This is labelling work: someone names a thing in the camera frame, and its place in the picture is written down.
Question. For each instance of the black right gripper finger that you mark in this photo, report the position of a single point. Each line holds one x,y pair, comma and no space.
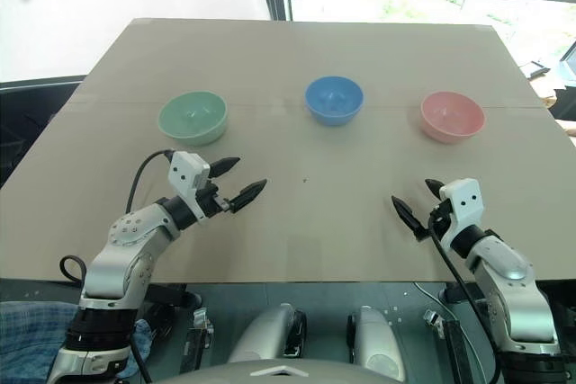
434,187
405,213

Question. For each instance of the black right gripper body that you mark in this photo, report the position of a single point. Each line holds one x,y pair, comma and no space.
438,222

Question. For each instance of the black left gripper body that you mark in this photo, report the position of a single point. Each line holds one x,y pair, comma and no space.
210,204

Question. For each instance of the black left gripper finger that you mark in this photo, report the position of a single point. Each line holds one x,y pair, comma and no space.
222,166
247,195

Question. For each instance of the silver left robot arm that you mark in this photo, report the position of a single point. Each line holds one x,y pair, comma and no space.
121,249

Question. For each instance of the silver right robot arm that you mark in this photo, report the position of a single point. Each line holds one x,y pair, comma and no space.
508,285

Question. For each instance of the green bowl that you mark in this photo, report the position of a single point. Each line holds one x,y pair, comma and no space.
193,125

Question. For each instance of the red bowl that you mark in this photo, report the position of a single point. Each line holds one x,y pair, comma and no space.
452,123

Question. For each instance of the brown cardboard table cover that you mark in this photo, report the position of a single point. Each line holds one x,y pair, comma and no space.
315,154

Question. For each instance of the black equipment under table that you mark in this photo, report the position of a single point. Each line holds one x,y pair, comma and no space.
173,307

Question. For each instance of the blue bowl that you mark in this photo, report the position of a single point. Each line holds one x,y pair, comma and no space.
333,107

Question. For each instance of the silver right robot leg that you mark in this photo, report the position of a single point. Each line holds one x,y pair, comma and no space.
375,339

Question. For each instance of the silver robot leg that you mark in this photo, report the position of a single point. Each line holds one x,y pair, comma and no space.
265,330
375,339

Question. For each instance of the silver left robot leg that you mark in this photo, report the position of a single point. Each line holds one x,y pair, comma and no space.
265,330

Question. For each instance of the small black device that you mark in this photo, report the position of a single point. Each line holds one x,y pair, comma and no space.
537,70

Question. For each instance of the dark monitor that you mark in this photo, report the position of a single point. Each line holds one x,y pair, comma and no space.
568,74

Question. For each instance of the silver robot torso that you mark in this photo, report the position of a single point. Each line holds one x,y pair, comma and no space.
288,372

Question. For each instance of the blue checked cloth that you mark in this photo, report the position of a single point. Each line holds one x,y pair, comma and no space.
31,330

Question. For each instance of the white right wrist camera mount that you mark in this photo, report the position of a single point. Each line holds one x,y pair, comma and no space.
463,208

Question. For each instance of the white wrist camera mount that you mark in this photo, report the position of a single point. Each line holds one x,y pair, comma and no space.
463,208
186,175

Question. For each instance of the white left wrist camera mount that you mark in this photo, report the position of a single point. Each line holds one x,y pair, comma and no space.
186,175

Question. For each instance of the black frame under table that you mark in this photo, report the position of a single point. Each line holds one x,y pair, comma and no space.
456,334

